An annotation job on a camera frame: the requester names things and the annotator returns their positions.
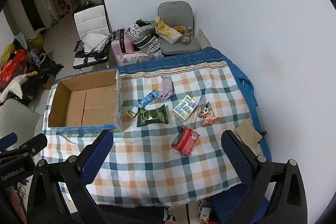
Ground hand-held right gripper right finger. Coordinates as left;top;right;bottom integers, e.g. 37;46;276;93
221;130;308;224

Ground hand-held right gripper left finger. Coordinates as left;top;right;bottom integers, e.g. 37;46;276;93
27;130;114;224

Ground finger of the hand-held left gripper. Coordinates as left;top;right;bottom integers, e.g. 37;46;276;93
0;133;48;159
0;132;18;147

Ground orange panda snack packet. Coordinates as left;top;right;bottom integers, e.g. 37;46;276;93
198;102;220;127

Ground red snack packet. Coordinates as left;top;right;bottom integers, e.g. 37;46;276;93
172;125;200;159

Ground green snack packet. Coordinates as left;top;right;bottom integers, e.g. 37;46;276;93
136;104;169;127

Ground white blue small carton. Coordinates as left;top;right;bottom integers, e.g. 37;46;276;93
173;94;198;121

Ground blue tube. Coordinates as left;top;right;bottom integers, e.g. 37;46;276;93
126;89;160;118

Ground purple sock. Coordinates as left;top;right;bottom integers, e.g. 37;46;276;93
160;75;174;100

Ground grey plastic chair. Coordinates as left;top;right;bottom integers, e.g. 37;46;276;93
0;98;44;141

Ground brown paper piece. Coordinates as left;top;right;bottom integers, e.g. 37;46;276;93
234;120;263;146

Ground white goose plush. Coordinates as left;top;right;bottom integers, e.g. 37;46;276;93
0;71;39;104

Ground checked blanket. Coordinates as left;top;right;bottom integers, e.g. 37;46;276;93
41;60;250;208

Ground power strip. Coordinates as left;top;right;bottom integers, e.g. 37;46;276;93
198;200;211;223

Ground small cardboard box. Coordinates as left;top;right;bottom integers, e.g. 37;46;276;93
42;74;56;89

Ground red plastic bag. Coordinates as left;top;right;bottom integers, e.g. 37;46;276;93
0;49;27;83

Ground black folded cart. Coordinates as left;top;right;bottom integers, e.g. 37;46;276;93
26;58;65;88

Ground yellow cloth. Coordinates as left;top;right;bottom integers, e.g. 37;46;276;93
0;44;14;67

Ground light blue cloth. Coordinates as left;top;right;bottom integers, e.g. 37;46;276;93
14;32;28;49

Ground yellow bin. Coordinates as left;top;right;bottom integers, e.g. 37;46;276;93
28;32;45;49

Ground black bag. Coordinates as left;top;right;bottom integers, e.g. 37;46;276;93
74;40;111;60

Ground floral cushion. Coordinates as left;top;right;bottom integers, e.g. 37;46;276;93
115;52;163;66

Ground pink suitcase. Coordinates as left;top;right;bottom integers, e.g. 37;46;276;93
110;28;137;66

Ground grey plastic mailers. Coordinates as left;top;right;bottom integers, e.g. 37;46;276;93
77;32;111;53

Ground patterned tote bag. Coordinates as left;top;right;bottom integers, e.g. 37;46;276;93
125;20;162;55

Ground white board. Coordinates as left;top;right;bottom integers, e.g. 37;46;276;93
197;28;212;49

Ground white padded chair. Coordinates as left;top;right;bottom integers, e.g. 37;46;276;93
73;4;111;70

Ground yellow plastic bag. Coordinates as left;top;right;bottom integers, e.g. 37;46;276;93
155;20;172;36

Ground grey cushioned chair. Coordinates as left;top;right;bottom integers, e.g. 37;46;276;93
157;1;201;57

